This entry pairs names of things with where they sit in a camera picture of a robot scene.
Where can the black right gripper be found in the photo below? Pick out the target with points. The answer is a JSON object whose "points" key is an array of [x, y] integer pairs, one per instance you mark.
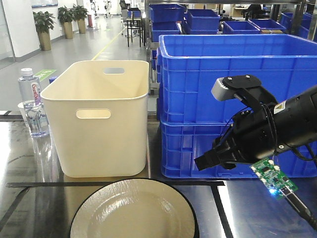
{"points": [[251, 136]]}

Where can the cream plastic bin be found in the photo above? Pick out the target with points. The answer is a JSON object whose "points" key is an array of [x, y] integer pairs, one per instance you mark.
{"points": [[97, 111]]}

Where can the white paper cup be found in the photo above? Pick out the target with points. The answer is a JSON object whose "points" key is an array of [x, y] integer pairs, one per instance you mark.
{"points": [[23, 111]]}

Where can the clear water bottle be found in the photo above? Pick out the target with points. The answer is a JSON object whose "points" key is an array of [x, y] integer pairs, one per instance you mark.
{"points": [[29, 86]]}

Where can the large blue crate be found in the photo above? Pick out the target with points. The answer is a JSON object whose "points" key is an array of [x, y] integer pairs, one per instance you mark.
{"points": [[285, 64]]}

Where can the green circuit board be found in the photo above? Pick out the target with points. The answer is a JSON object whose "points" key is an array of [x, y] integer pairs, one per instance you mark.
{"points": [[272, 177]]}

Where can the lower blue crate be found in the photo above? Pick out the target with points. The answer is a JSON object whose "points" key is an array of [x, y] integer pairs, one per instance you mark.
{"points": [[182, 143]]}

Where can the potted plant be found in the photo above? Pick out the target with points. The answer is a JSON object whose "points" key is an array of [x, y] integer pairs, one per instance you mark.
{"points": [[44, 22], [80, 14], [65, 17]]}

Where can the potted plant middle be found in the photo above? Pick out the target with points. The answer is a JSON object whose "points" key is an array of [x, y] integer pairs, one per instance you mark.
{"points": [[65, 17]]}

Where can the blue crate back middle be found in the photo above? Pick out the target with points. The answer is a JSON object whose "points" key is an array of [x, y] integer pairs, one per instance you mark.
{"points": [[202, 22]]}

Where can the potted plant far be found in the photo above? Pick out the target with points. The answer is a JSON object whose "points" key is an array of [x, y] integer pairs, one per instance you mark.
{"points": [[80, 14]]}

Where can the blue crate back left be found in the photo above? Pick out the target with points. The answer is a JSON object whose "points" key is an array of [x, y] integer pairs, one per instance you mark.
{"points": [[166, 12]]}

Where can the blue crate back right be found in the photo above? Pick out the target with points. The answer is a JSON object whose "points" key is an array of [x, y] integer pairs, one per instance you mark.
{"points": [[239, 27]]}

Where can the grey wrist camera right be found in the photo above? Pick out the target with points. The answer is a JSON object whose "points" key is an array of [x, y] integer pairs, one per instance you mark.
{"points": [[247, 89]]}

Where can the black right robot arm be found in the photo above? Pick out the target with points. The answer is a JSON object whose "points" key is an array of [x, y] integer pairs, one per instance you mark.
{"points": [[296, 121]]}

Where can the potted plant near left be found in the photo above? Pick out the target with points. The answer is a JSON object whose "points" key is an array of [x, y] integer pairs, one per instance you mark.
{"points": [[44, 22]]}

